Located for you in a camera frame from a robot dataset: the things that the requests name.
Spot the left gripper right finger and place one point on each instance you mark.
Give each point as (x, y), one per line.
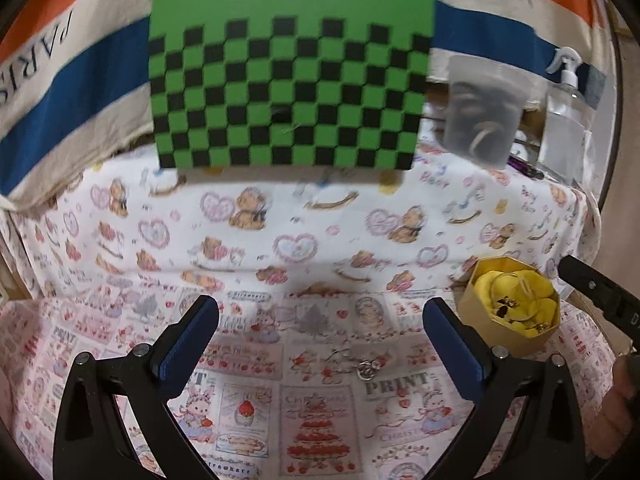
(547, 441)

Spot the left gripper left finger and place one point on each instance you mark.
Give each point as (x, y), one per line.
(91, 440)

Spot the yellow octagonal jewelry box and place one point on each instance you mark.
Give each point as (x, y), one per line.
(527, 328)

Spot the silver keyring charm jewelry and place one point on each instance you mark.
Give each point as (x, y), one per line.
(366, 369)

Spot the person right hand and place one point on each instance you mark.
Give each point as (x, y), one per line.
(614, 420)

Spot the black gold earring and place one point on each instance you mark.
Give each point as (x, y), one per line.
(504, 306)

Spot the purple black pen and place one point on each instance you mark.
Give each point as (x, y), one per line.
(525, 168)

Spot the clear pump dispenser bottle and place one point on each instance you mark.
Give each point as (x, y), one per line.
(565, 143)

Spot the baby bear print cloth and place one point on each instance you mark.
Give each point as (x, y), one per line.
(302, 262)

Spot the frosted plastic cup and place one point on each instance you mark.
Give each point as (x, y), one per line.
(486, 102)

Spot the striped Paris fabric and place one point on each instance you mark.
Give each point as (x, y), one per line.
(74, 85)

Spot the green black checkered box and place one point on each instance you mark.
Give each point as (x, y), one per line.
(337, 83)

